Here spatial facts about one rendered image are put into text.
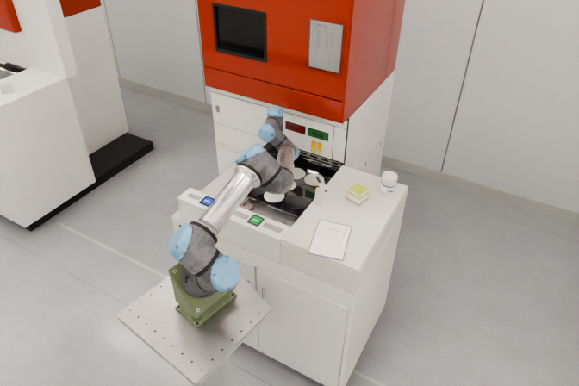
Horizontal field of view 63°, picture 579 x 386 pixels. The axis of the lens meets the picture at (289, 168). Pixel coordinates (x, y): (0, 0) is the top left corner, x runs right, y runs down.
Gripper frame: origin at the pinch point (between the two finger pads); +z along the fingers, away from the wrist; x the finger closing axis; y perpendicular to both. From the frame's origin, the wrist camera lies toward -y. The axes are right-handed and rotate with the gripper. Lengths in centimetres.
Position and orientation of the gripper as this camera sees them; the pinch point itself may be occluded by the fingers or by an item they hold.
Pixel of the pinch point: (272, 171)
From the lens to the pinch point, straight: 241.6
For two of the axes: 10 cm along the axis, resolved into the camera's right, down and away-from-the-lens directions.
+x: -4.5, -5.2, 7.3
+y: 8.9, -2.6, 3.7
